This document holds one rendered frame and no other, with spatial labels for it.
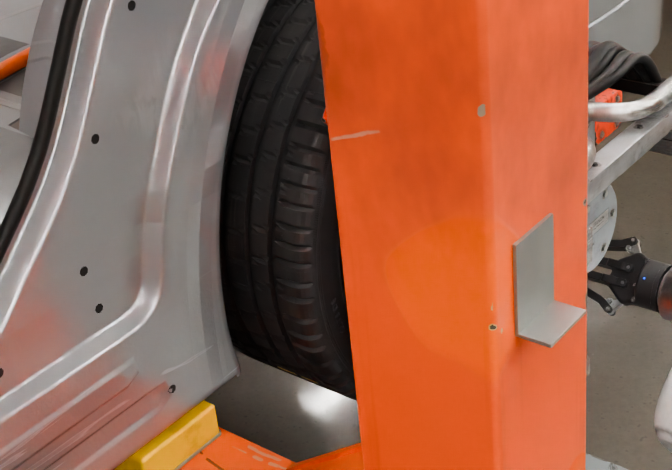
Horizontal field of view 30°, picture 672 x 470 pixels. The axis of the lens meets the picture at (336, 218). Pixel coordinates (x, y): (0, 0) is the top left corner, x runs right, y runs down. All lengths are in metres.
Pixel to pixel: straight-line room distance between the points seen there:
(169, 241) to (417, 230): 0.51
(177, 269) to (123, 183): 0.13
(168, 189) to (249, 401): 1.43
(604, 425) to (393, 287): 1.67
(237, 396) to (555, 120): 1.91
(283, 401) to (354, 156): 1.82
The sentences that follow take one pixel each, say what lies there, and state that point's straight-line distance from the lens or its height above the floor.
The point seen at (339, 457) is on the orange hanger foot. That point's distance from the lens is 1.48.
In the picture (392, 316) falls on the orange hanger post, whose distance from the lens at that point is 1.10.
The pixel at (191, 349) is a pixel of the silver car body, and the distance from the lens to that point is 1.56.
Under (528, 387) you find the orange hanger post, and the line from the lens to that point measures 1.12.
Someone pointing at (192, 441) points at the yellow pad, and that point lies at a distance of 1.62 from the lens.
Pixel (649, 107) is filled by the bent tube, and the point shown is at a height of 1.00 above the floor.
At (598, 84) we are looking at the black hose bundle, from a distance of 1.73.
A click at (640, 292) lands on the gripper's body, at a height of 0.64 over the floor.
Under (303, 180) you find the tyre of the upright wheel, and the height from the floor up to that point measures 1.00.
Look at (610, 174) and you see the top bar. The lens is 1.59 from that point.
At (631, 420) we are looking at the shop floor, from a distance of 2.73.
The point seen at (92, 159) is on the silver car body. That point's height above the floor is 1.12.
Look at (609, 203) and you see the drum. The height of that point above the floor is 0.87.
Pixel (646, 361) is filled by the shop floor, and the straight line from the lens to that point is 2.90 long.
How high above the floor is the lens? 1.71
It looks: 29 degrees down
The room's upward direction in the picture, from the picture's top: 6 degrees counter-clockwise
